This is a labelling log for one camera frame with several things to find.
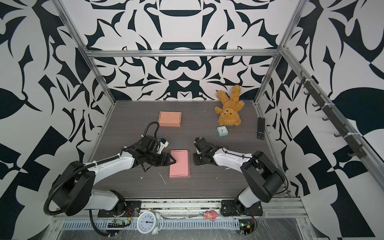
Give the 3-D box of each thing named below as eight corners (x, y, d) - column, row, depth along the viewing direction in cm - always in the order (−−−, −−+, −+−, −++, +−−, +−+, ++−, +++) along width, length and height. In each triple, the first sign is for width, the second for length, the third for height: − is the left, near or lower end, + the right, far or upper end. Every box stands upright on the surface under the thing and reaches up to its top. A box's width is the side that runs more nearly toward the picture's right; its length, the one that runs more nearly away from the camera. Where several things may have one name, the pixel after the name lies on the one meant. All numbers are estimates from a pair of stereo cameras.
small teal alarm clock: (217, 136, 102) (217, 135, 100) (216, 127, 107) (216, 125, 105) (228, 136, 102) (228, 135, 100) (226, 127, 107) (227, 125, 105)
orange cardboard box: (159, 128, 107) (157, 123, 103) (161, 116, 114) (160, 111, 110) (180, 128, 107) (180, 124, 103) (181, 116, 114) (181, 111, 110)
